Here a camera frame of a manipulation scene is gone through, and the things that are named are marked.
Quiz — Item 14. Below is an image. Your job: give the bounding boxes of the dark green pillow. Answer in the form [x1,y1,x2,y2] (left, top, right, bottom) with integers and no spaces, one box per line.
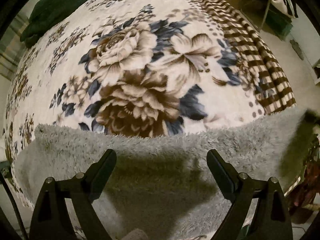
[20,0,87,48]

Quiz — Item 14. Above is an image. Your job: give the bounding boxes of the floral plush bed blanket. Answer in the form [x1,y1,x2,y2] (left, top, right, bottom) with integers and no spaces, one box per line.
[2,0,298,240]

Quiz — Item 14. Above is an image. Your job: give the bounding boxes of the green metal chair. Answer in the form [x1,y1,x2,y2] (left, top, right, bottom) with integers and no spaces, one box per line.
[240,0,298,40]

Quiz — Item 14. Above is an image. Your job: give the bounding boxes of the grey fluffy fleece pants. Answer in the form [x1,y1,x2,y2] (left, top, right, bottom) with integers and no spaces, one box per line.
[13,108,319,239]

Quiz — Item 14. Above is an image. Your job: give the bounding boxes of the black cable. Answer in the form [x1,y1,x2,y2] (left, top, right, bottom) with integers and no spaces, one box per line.
[0,172,29,240]

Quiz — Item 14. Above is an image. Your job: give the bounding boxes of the green striped curtain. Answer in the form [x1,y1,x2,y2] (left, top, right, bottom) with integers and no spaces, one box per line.
[1,12,29,81]

